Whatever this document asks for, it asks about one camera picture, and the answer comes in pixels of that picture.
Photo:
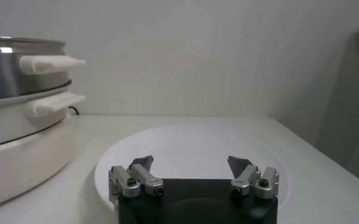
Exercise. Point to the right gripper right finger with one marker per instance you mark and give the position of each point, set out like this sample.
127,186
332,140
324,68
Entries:
250,176

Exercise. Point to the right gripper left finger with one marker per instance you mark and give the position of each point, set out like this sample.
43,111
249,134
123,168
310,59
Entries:
138,175

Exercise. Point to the white round plate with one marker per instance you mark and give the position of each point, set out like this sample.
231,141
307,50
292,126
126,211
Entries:
191,146

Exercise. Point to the white electric cooking pot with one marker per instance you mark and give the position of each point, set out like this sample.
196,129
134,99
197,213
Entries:
20,161

